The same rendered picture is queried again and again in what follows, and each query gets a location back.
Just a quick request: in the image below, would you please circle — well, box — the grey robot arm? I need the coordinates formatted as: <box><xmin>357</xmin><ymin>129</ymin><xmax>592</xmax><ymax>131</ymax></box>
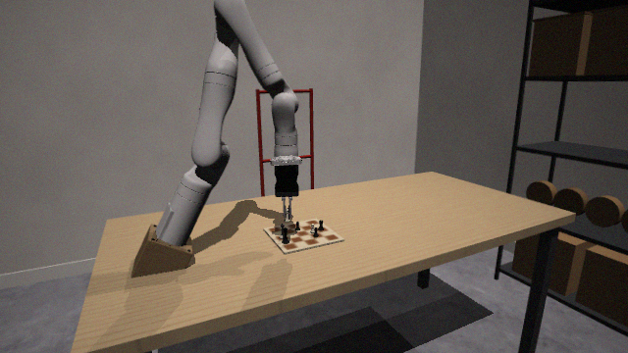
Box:
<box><xmin>155</xmin><ymin>0</ymin><xmax>299</xmax><ymax>246</ymax></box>

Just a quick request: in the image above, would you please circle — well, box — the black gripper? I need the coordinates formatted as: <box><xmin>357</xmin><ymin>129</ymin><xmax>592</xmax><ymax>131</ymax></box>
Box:
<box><xmin>270</xmin><ymin>144</ymin><xmax>301</xmax><ymax>218</ymax></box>

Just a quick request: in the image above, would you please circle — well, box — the chessboard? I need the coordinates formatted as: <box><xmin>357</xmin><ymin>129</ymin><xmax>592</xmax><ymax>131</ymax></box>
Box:
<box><xmin>264</xmin><ymin>219</ymin><xmax>344</xmax><ymax>254</ymax></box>

